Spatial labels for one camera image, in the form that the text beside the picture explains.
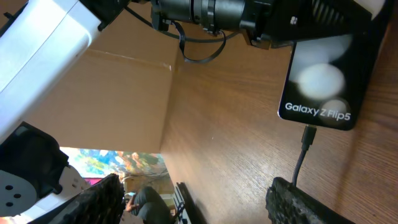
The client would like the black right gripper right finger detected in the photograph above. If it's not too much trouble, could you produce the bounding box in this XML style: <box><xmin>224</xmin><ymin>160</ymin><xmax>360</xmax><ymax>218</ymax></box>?
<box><xmin>266</xmin><ymin>177</ymin><xmax>354</xmax><ymax>224</ymax></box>

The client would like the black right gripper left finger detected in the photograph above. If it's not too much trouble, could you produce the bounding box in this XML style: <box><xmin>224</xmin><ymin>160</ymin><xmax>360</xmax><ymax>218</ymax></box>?
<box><xmin>29</xmin><ymin>174</ymin><xmax>125</xmax><ymax>224</ymax></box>

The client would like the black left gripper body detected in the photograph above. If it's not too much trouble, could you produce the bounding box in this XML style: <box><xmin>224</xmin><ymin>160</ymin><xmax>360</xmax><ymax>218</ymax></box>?
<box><xmin>241</xmin><ymin>0</ymin><xmax>372</xmax><ymax>49</ymax></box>

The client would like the black USB charging cable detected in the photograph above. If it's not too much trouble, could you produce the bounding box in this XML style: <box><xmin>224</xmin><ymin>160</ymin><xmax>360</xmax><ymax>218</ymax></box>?
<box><xmin>291</xmin><ymin>124</ymin><xmax>318</xmax><ymax>187</ymax></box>

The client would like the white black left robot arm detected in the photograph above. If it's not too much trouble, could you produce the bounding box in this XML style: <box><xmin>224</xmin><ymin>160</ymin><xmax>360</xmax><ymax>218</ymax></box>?
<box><xmin>1</xmin><ymin>0</ymin><xmax>373</xmax><ymax>146</ymax></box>

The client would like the seated person in background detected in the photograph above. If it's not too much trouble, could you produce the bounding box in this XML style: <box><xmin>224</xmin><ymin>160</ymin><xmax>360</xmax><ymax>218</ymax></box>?
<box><xmin>126</xmin><ymin>186</ymin><xmax>172</xmax><ymax>224</ymax></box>

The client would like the colourful wall painting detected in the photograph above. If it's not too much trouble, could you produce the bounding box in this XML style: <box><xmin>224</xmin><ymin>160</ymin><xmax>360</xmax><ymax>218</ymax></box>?
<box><xmin>61</xmin><ymin>147</ymin><xmax>174</xmax><ymax>194</ymax></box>

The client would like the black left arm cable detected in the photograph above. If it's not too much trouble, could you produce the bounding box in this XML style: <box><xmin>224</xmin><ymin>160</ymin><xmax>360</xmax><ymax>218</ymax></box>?
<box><xmin>124</xmin><ymin>6</ymin><xmax>240</xmax><ymax>65</ymax></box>

